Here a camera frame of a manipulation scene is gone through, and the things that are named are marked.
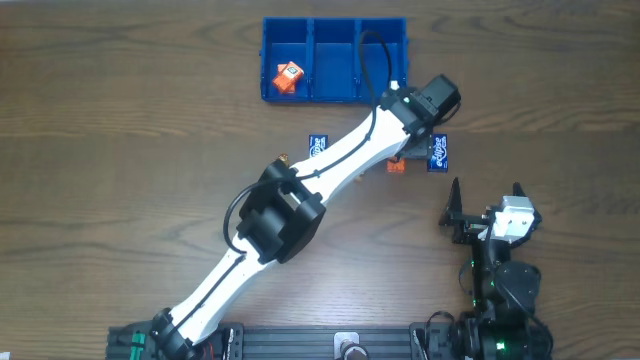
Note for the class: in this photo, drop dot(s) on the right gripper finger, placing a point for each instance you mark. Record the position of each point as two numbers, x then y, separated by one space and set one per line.
452 207
520 190

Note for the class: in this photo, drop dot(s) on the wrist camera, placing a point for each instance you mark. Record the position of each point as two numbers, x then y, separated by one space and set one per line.
394 85
515 212

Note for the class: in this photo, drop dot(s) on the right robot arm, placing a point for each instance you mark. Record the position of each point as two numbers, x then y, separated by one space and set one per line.
517 282

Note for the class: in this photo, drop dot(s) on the blue candy pack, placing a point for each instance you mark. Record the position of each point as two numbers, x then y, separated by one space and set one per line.
440 155
317 144

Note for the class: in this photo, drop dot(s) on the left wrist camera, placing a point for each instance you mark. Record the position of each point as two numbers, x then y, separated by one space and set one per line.
394 85

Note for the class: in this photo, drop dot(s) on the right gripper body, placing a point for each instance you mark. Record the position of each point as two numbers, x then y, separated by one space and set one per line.
467 227

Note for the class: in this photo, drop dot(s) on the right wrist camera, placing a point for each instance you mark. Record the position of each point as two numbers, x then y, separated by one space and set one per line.
515 212

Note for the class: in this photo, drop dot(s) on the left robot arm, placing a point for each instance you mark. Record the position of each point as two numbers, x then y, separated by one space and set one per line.
350 155

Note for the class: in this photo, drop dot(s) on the mounting rail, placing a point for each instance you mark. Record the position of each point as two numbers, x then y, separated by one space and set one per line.
290 342

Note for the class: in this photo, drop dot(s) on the blue tray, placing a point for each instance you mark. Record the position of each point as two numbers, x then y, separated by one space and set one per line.
332 70

